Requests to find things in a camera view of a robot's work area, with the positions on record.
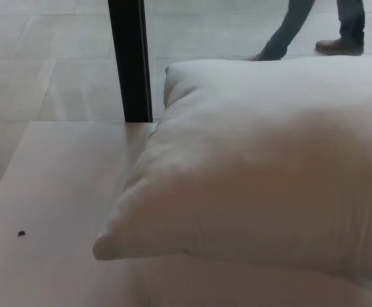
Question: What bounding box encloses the white square pillow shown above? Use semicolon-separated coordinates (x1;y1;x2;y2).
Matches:
92;58;372;282
131;254;372;307

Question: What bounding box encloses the brown leather shoe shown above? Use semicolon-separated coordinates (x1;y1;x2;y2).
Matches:
314;38;365;56
243;52;285;62

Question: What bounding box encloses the leg in dark jeans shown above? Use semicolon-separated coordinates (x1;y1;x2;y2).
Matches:
261;0;317;60
336;0;366;46

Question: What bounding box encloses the black vertical post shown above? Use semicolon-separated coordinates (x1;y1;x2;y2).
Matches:
107;0;154;124

